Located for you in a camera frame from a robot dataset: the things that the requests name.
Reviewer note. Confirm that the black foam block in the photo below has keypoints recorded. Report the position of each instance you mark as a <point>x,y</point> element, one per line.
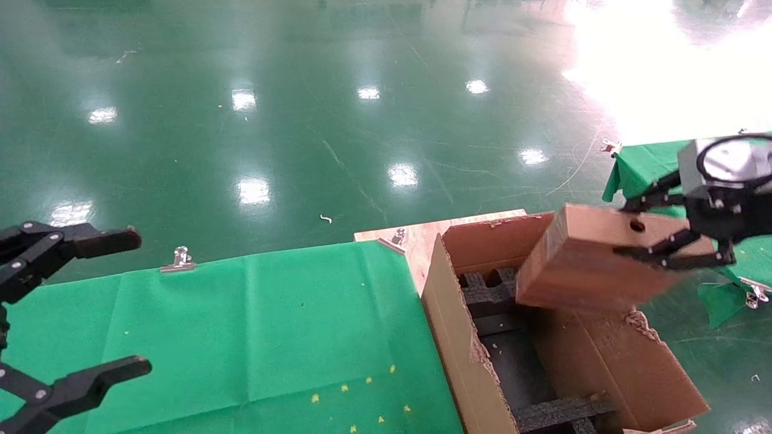
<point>561,413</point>
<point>488,295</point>

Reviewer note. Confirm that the large open cardboard carton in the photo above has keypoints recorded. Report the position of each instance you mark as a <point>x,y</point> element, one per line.
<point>458,337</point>

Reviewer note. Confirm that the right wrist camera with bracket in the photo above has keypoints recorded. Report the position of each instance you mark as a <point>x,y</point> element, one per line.
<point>690,163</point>

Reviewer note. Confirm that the green table cloth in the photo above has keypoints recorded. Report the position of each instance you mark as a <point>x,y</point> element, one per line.
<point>639,169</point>
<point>241,337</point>

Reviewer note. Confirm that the small brown cardboard box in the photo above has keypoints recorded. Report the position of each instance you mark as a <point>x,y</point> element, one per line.
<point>579,259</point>

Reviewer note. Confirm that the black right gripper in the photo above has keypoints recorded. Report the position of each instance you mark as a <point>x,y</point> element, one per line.
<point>736,211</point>

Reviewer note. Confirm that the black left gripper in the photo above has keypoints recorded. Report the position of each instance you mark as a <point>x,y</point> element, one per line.
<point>2,328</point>

